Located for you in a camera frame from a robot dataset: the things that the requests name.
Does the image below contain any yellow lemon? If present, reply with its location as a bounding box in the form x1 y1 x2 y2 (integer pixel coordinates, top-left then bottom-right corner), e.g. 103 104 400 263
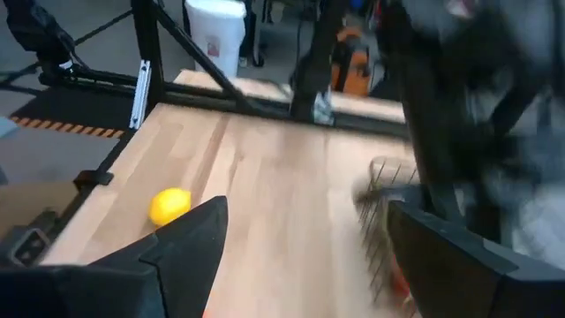
148 187 193 228

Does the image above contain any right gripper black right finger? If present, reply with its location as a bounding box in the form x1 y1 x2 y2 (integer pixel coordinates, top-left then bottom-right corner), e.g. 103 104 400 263
387 199 565 318

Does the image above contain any gold wire basket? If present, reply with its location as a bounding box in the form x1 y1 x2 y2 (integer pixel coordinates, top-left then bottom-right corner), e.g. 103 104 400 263
351 154 420 310

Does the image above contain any white plastic bucket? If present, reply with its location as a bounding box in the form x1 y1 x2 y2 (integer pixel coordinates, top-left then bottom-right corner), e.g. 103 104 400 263
184 0 247 80

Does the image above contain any orange and black vacuum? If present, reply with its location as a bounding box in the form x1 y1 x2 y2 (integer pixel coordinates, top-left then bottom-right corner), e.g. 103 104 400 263
330 25 376 97

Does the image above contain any black mat with hazard stripes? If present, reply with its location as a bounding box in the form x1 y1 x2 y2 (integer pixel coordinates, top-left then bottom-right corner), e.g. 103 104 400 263
8 83 133 140

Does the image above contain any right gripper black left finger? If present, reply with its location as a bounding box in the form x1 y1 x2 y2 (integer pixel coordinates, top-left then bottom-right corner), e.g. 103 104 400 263
0 195 230 318

